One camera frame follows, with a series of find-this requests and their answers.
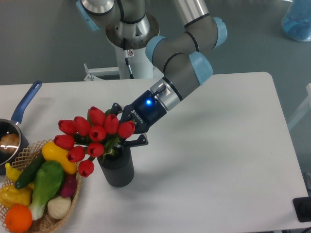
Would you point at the yellow squash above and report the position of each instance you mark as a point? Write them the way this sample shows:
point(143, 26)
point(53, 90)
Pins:
point(52, 152)

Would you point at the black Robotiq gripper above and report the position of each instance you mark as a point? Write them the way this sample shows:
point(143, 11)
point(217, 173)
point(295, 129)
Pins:
point(145, 111)

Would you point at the purple red onion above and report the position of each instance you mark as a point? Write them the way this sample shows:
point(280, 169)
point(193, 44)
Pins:
point(69, 186)

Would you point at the blue handled saucepan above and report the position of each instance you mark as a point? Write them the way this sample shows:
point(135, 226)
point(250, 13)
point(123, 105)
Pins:
point(12, 126)

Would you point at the green cucumber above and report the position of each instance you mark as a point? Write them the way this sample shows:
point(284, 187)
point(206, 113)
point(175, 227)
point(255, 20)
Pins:
point(28, 174)

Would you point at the yellow banana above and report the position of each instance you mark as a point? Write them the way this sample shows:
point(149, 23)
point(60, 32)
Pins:
point(12, 174)

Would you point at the black device at edge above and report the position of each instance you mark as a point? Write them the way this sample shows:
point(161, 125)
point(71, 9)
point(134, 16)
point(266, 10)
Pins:
point(302, 208)

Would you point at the yellow gourd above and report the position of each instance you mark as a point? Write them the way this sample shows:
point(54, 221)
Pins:
point(9, 196)

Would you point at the brown bread roll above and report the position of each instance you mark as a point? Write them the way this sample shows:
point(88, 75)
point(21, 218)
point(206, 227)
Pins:
point(9, 143)

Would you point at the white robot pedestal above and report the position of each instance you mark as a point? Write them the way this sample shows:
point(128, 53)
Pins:
point(129, 41)

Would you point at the white garlic bulb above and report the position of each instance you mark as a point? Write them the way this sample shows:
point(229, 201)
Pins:
point(58, 207)

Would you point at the orange fruit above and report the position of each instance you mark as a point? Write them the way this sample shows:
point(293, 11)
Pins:
point(18, 219)

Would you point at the dark grey ribbed vase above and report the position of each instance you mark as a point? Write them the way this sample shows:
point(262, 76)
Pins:
point(118, 169)

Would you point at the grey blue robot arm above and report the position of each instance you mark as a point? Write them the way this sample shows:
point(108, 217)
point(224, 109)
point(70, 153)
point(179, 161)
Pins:
point(181, 61)

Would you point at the red tulip bouquet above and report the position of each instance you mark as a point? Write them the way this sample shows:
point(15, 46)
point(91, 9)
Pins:
point(99, 136)

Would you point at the green bok choy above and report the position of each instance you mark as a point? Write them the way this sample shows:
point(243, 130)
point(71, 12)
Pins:
point(47, 183)

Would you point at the woven wicker basket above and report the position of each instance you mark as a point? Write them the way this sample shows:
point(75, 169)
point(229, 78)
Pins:
point(46, 224)

